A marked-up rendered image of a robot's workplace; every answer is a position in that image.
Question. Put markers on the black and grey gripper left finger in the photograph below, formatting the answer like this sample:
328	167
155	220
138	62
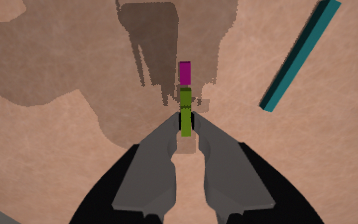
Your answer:
141	182

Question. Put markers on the turquoise rod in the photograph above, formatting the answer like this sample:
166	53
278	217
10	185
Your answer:
317	24

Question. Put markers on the magenta rod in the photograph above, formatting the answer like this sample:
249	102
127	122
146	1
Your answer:
185	73

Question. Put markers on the lime green rod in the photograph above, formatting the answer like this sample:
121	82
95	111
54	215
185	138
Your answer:
185	100

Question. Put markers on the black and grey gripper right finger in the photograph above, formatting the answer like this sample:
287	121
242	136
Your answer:
238	180

